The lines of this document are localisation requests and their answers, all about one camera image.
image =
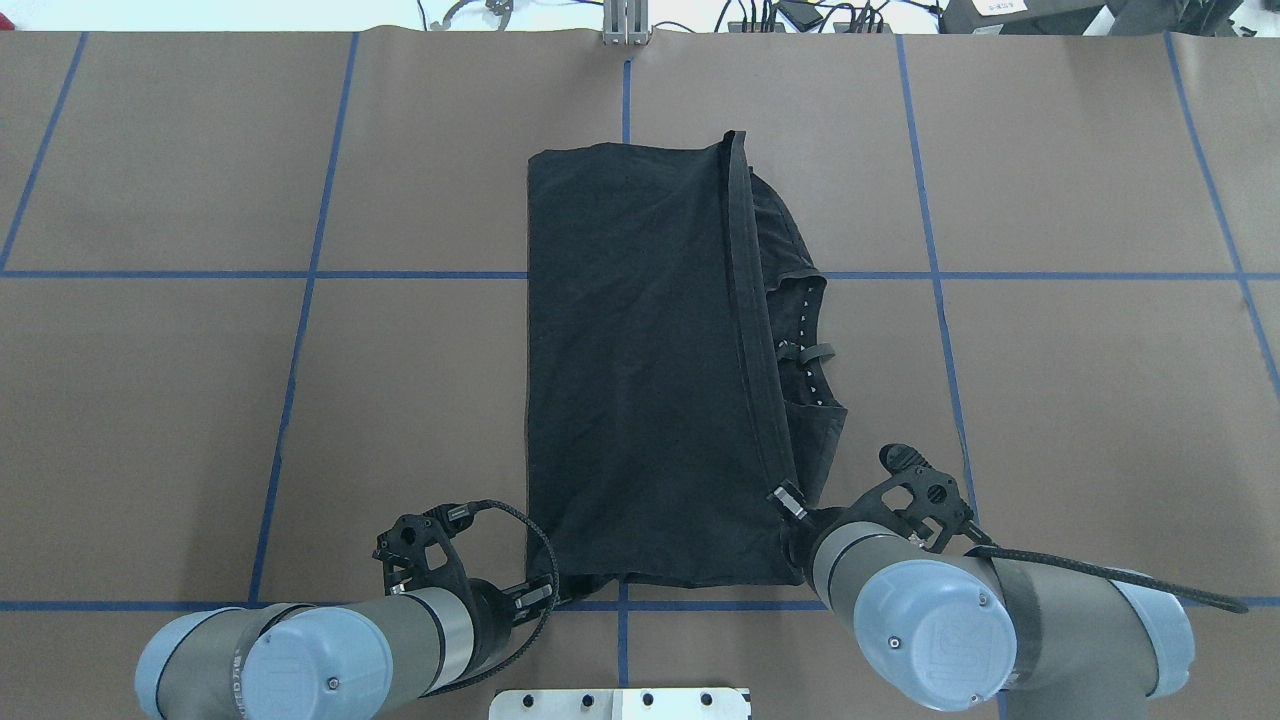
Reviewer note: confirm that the black printed t-shirt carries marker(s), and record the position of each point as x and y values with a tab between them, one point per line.
675	368

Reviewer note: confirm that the orange black power strip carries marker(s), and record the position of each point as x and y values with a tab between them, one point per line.
808	17

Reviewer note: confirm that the black box with label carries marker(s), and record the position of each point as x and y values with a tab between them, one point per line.
1009	18

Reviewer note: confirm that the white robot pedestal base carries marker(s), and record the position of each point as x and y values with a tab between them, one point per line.
623	703

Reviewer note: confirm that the aluminium frame post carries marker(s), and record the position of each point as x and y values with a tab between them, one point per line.
626	23

